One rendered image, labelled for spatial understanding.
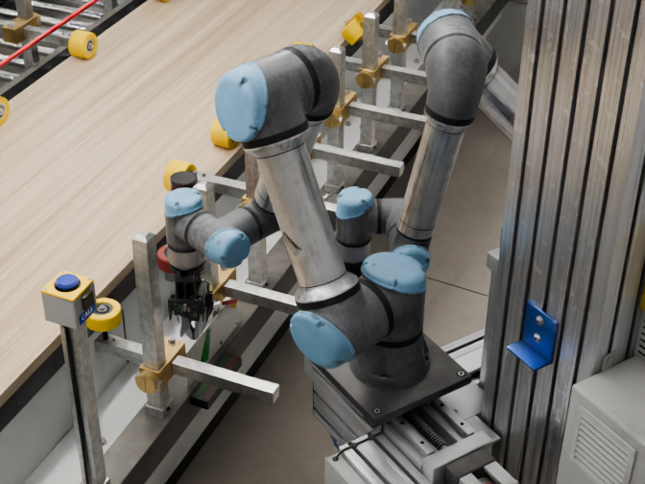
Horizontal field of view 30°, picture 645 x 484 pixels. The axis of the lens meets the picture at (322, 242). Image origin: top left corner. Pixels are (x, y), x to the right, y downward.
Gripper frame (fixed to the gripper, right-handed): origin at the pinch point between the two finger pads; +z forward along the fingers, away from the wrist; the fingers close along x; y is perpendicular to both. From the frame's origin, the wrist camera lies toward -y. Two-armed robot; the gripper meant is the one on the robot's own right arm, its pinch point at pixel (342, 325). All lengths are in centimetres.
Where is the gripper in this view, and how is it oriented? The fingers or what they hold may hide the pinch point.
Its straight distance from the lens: 270.5
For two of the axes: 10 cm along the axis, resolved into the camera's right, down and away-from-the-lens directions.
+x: 4.0, -5.2, 7.6
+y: 9.2, 2.3, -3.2
